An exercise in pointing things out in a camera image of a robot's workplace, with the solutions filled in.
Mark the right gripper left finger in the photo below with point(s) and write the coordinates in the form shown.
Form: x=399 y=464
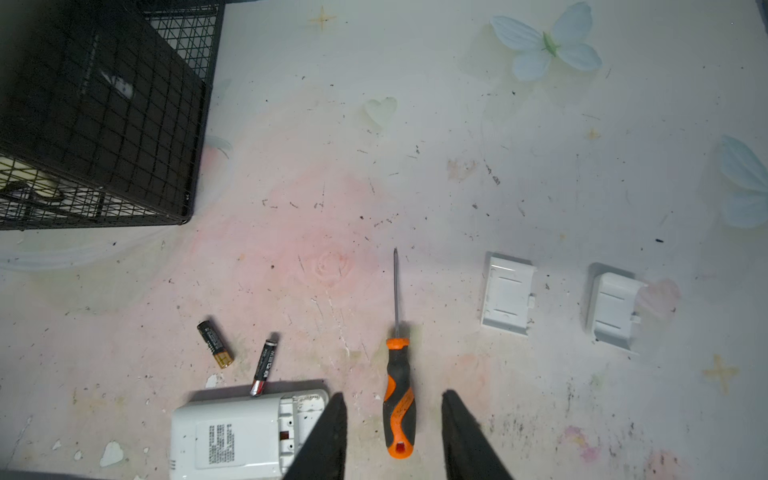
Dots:
x=323 y=456

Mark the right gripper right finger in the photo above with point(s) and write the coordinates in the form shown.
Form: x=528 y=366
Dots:
x=467 y=452

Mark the white remote control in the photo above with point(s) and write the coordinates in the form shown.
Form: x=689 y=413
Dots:
x=242 y=438

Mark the orange black screwdriver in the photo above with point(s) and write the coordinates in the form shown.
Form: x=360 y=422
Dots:
x=399 y=406

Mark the red black AA battery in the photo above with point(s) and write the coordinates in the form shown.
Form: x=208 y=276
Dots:
x=264 y=367

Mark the white battery cover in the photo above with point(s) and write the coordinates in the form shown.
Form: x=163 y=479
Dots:
x=612 y=316
x=508 y=296

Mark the black box in basket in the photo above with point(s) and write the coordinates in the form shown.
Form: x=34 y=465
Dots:
x=102 y=108

